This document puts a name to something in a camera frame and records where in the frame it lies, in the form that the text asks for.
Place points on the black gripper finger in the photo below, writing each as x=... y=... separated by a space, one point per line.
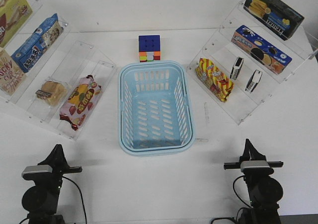
x=57 y=155
x=251 y=150

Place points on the black white tissue pack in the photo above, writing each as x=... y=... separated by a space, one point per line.
x=253 y=81
x=236 y=68

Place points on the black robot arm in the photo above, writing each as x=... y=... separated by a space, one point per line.
x=41 y=200
x=264 y=191

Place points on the light blue plastic basket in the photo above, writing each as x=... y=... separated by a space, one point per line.
x=154 y=109

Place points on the pink patterned snack bag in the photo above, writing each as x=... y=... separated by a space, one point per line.
x=81 y=102

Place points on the clear acrylic left shelf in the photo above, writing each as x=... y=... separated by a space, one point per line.
x=66 y=61

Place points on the clear acrylic shelf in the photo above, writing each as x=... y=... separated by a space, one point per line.
x=66 y=61
x=223 y=52

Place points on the red yellow striped snack bag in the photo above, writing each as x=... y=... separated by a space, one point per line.
x=214 y=79

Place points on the beige Pocky box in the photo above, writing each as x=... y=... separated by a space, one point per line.
x=11 y=75

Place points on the blue orange cookie box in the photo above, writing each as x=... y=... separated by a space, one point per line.
x=260 y=49

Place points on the clear acrylic right shelf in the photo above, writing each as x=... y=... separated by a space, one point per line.
x=223 y=52

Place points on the blue cookie bag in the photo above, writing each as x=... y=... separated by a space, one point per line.
x=27 y=55

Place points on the black wafer box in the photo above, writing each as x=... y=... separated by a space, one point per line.
x=276 y=15

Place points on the multicolour puzzle cube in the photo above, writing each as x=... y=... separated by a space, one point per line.
x=149 y=48

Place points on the yellow green snack box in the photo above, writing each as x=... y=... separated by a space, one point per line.
x=13 y=14

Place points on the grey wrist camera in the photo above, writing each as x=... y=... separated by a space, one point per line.
x=34 y=172
x=253 y=164

